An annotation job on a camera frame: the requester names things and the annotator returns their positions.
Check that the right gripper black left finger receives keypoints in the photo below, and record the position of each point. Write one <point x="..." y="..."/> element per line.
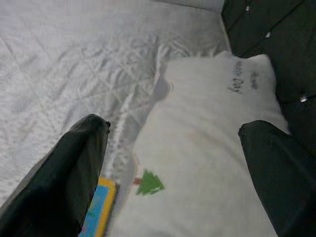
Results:
<point x="49" y="197"/>

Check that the yellow-bordered children's book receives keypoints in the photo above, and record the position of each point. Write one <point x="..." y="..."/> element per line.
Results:
<point x="103" y="202"/>

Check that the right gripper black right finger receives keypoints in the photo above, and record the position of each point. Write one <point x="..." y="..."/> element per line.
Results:
<point x="284" y="185"/>

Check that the white pillow green tree print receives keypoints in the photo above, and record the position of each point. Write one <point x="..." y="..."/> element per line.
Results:
<point x="197" y="135"/>

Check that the white quilted mattress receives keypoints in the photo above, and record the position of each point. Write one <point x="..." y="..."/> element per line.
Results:
<point x="74" y="61"/>

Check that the black tufted headboard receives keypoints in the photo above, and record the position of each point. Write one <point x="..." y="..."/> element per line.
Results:
<point x="284" y="37"/>

